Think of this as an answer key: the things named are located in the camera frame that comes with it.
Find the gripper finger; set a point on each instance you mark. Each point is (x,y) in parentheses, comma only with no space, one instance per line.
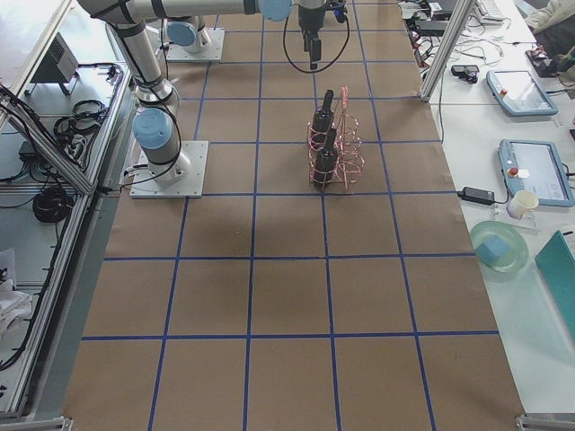
(306,41)
(315,53)

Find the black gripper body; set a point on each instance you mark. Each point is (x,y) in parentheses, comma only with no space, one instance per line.
(309,18)

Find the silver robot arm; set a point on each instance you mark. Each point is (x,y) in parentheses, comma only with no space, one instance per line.
(155,127)
(189,33)

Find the dark wine bottle far slot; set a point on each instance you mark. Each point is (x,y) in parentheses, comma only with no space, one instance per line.
(322,121)

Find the dark wine bottle slot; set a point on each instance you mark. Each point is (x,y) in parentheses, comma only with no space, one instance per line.
(322,121)
(325,161)

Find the dark wine bottle near slot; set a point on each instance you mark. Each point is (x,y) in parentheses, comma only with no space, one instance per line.
(325,161)

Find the upper teach pendant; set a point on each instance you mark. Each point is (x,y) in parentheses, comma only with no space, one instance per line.
(520,94)

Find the teach pendant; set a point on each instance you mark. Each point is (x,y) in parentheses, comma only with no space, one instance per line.
(520,94)
(535,166)

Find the black power adapter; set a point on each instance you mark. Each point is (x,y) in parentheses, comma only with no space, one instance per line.
(479,196)

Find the grey control box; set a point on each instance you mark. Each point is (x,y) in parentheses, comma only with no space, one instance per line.
(58,66)

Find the lower teach pendant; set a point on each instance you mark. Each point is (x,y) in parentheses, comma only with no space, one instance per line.
(535,166)

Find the white paper cup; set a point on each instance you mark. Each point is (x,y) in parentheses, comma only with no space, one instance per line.
(522,202)

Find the brown paper table mat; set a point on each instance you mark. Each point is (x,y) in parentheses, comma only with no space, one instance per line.
(267,304)

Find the blue foam cube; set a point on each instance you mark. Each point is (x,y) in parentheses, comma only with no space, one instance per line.
(491,249)

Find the green glass plate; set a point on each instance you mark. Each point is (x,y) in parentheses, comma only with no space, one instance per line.
(518,255)

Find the teal folder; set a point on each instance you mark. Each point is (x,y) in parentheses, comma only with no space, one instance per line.
(555,262)

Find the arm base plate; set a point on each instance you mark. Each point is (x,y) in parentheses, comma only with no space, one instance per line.
(184,179)
(212,54)

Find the copper wire wine basket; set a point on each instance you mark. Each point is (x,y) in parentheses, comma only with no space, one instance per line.
(350,163)

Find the aluminium frame post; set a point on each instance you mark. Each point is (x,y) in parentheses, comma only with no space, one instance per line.
(451,35)

